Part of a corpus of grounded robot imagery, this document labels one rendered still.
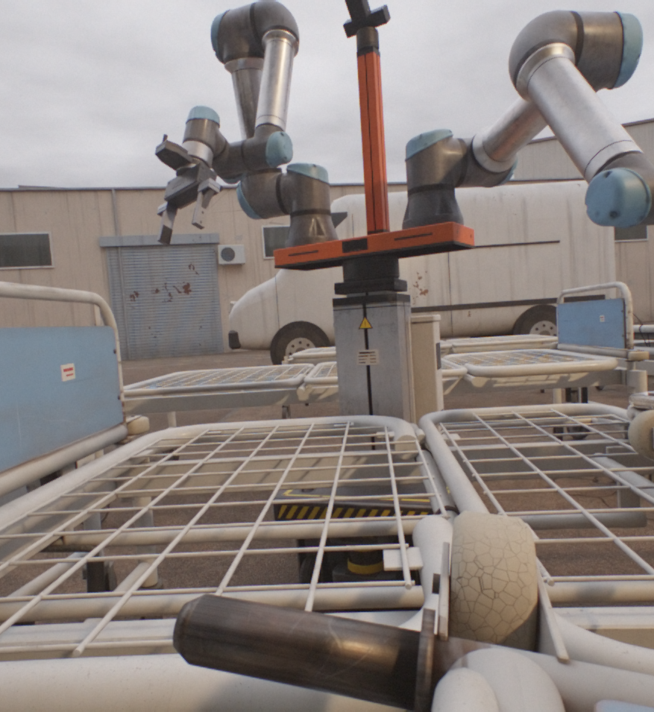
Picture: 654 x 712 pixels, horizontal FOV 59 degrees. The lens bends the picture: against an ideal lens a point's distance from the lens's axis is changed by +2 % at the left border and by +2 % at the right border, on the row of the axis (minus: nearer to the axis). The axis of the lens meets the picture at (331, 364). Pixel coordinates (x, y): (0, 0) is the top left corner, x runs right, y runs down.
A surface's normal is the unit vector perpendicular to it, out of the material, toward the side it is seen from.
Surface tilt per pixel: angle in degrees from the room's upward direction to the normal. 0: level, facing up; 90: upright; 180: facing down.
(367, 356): 90
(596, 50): 115
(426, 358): 90
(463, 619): 84
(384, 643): 29
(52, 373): 90
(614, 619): 0
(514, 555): 40
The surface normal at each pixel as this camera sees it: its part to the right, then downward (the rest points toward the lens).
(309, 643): -0.13, -0.57
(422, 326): -0.33, 0.09
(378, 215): -0.52, 0.09
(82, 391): 1.00, -0.06
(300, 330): 0.06, 0.07
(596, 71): 0.18, 0.85
